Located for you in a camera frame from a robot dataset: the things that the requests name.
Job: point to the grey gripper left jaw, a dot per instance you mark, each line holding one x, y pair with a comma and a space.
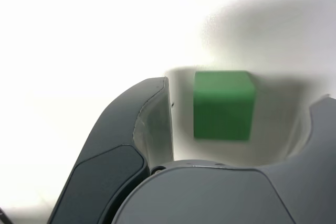
110, 134

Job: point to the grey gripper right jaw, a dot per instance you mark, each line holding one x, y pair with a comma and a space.
210, 197

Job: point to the green cube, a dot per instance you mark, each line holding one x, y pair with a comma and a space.
223, 108

